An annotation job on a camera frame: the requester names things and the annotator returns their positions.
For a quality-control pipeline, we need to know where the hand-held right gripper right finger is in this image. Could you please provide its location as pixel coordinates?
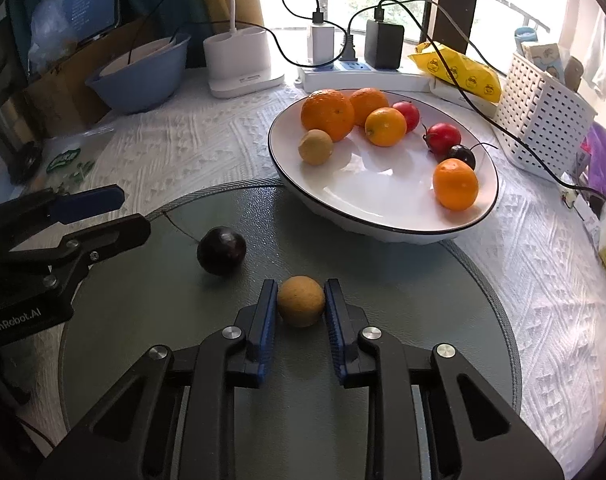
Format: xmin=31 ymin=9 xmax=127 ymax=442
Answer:
xmin=324 ymin=278 xmax=566 ymax=480

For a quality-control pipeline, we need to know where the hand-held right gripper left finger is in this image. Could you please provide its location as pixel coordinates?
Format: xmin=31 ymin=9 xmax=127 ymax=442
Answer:
xmin=36 ymin=279 xmax=280 ymax=480

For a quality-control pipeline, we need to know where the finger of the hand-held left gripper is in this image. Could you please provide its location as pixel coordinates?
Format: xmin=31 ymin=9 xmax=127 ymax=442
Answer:
xmin=0 ymin=213 xmax=151 ymax=273
xmin=0 ymin=184 xmax=125 ymax=256

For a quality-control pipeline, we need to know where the small tan round fruit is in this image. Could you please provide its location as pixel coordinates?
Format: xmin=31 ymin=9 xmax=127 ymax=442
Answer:
xmin=298 ymin=129 xmax=334 ymax=166
xmin=276 ymin=275 xmax=327 ymax=328

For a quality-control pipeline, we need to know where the dark purple plum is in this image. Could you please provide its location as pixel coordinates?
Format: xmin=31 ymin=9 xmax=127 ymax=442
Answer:
xmin=165 ymin=212 xmax=247 ymax=277

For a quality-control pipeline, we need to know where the white plate with dark rim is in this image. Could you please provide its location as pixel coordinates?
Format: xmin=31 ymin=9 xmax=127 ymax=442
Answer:
xmin=268 ymin=89 xmax=500 ymax=246

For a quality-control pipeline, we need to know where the small orange mandarin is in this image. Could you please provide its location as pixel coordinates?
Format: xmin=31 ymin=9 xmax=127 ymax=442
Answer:
xmin=364 ymin=107 xmax=408 ymax=148
xmin=432 ymin=158 xmax=480 ymax=212

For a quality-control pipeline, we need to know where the small dark cherry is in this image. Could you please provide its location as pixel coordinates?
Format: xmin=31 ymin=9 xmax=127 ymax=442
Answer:
xmin=448 ymin=142 xmax=498 ymax=171

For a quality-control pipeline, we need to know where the large orange mandarin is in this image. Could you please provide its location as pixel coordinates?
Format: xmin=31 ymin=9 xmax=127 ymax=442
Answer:
xmin=300 ymin=89 xmax=356 ymax=143
xmin=349 ymin=87 xmax=390 ymax=126

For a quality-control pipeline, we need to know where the small red round fruit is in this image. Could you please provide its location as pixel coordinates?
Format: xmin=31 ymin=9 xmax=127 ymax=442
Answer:
xmin=423 ymin=122 xmax=462 ymax=156
xmin=393 ymin=101 xmax=421 ymax=133

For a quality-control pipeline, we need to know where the clear bag with green label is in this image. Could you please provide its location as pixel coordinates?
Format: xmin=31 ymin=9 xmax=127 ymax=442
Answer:
xmin=38 ymin=127 xmax=115 ymax=188

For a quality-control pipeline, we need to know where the round grey mat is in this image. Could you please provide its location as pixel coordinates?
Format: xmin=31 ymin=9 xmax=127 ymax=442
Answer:
xmin=57 ymin=184 xmax=522 ymax=480

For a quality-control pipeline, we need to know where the brown cardboard box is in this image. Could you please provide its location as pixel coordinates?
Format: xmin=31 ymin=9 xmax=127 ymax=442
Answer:
xmin=22 ymin=12 xmax=184 ymax=126

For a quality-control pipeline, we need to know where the blue bowl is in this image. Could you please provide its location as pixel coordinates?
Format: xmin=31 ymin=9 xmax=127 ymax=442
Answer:
xmin=84 ymin=33 xmax=192 ymax=114

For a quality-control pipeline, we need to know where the beige inner bowl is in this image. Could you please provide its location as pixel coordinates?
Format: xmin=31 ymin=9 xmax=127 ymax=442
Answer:
xmin=102 ymin=37 xmax=179 ymax=81

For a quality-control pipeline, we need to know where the crumpled clear plastic bag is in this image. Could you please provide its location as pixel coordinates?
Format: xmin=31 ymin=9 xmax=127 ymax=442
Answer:
xmin=27 ymin=0 xmax=81 ymax=63

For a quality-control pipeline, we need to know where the white desk lamp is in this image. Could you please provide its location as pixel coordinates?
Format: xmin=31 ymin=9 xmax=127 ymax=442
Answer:
xmin=203 ymin=0 xmax=286 ymax=100

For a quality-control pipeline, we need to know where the white textured tablecloth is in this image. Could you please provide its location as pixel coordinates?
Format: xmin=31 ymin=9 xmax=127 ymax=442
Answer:
xmin=28 ymin=67 xmax=606 ymax=480

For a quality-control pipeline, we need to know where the white power strip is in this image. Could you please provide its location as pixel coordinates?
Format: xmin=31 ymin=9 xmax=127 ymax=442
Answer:
xmin=296 ymin=57 xmax=432 ymax=95

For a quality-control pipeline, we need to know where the white flat packet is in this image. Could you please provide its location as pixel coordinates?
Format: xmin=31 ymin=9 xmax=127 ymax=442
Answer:
xmin=429 ymin=77 xmax=501 ymax=118

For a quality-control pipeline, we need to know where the small white bear box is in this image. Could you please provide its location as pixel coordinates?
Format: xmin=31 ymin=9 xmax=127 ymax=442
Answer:
xmin=558 ymin=180 xmax=604 ymax=233

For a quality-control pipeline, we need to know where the white charger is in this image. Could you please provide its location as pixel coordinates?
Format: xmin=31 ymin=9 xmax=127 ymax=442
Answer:
xmin=307 ymin=22 xmax=337 ymax=67

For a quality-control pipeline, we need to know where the yellow snack packet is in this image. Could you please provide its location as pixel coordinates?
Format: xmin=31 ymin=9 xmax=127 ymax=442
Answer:
xmin=409 ymin=42 xmax=504 ymax=102

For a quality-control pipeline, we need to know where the black charger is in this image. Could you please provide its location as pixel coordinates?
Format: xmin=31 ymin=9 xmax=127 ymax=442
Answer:
xmin=364 ymin=18 xmax=405 ymax=70

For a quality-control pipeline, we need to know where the white plastic basket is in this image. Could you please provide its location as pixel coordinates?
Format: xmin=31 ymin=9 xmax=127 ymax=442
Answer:
xmin=493 ymin=52 xmax=598 ymax=171

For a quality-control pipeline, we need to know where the purple cloth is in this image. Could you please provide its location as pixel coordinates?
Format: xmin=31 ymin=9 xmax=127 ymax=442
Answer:
xmin=580 ymin=124 xmax=606 ymax=201

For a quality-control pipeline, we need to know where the cartoon printed carton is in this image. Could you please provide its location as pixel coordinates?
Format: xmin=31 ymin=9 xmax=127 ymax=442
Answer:
xmin=522 ymin=42 xmax=570 ymax=81

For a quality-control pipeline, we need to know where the blue bottle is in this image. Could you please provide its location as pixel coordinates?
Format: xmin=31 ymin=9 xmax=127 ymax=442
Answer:
xmin=514 ymin=26 xmax=538 ymax=56

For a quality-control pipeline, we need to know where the hanging pale shirt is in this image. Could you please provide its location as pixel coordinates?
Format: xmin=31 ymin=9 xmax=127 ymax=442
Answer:
xmin=582 ymin=10 xmax=606 ymax=100

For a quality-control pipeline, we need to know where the black charger cable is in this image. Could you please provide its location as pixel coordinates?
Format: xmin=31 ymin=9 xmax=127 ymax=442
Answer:
xmin=347 ymin=0 xmax=606 ymax=226
xmin=282 ymin=0 xmax=326 ymax=26

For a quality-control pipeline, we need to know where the dark window frame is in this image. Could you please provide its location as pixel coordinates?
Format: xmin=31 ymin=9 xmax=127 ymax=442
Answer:
xmin=429 ymin=0 xmax=484 ymax=43

